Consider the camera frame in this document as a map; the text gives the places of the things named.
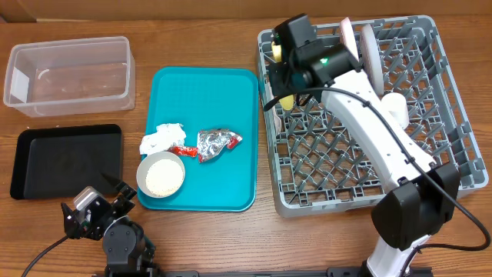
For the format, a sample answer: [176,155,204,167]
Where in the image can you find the black plastic tray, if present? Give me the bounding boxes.
[10,124,123,200]

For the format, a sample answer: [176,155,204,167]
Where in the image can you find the grey dishwasher rack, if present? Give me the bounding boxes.
[264,15,489,218]

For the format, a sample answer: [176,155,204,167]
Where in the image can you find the clear plastic bin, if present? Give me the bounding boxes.
[3,36,136,118]

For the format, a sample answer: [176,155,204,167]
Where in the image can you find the white plastic fork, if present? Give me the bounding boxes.
[268,85,282,135]

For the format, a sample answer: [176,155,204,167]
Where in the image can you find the grey round plate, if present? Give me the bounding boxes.
[359,24,384,96]

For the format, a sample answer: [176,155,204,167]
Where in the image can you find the white plastic cup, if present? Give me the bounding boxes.
[381,92,410,129]

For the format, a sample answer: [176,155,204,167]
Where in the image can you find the red ketchup packet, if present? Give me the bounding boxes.
[168,145,198,158]

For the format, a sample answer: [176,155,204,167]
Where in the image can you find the crumpled white napkin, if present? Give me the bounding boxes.
[139,123,186,155]

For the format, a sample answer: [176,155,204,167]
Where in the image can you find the yellow plastic spoon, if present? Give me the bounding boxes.
[271,42,294,110]

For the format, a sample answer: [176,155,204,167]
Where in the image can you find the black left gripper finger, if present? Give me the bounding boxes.
[101,173,137,199]
[61,202,75,231]

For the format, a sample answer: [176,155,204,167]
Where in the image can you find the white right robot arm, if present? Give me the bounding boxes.
[264,14,460,276]

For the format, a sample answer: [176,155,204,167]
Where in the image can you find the teal serving tray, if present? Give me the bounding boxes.
[138,67,258,212]

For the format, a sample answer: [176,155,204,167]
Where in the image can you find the silver foil wrapper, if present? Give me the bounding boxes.
[197,128,243,163]

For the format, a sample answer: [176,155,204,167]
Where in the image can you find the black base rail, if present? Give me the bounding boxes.
[95,267,371,277]

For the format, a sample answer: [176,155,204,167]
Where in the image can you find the pink round plate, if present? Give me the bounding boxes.
[340,17,359,61]

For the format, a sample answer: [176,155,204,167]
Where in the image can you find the grey bowl of rice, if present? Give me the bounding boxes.
[136,152,185,199]

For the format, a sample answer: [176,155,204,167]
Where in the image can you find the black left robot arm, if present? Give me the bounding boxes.
[61,174,163,276]

